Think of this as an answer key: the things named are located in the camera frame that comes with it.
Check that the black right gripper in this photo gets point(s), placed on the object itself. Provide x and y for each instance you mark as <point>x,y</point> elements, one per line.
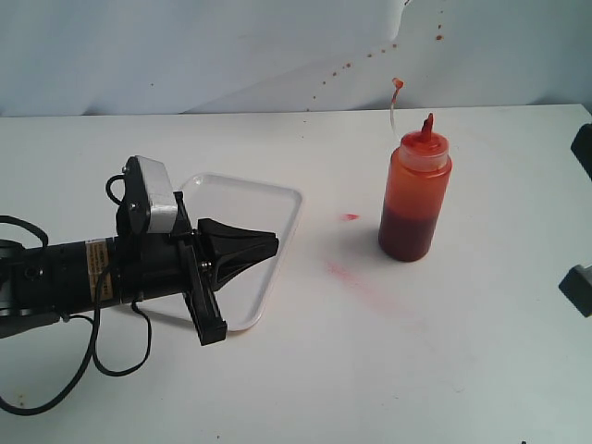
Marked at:
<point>576,286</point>

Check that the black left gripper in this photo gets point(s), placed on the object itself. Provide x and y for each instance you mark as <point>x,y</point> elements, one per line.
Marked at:
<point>194,262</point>

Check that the red sauce squeeze bottle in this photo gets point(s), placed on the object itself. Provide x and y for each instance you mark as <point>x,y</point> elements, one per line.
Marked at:
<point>418,176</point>

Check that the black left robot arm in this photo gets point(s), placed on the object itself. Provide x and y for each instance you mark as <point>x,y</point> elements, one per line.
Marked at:
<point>40,286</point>

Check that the white rectangular plastic tray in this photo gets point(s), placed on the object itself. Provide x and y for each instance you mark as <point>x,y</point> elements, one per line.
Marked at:
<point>248,226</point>

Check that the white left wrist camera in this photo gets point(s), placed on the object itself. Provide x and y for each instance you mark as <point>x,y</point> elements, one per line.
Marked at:
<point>149,201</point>

